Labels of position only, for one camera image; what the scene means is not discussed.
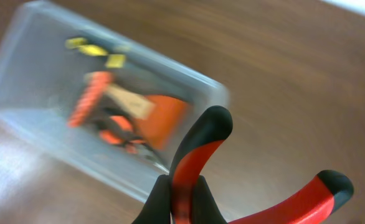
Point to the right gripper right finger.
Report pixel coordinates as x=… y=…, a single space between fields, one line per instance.
x=204 y=208

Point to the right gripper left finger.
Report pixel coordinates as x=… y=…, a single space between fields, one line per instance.
x=157 y=207

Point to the orange scraper wooden handle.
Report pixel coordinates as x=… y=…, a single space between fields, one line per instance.
x=156 y=116

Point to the red-black cutting pliers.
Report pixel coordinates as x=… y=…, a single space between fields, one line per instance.
x=328 y=191

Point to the orange bit holder strip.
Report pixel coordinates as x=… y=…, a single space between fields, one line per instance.
x=96 y=84

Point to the file with black-yellow handle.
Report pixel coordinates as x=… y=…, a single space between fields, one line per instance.
x=92 y=49

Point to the orange-black needle-nose pliers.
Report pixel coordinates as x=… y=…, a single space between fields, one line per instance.
x=117 y=128

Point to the clear plastic container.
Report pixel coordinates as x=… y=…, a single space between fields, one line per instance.
x=40 y=81

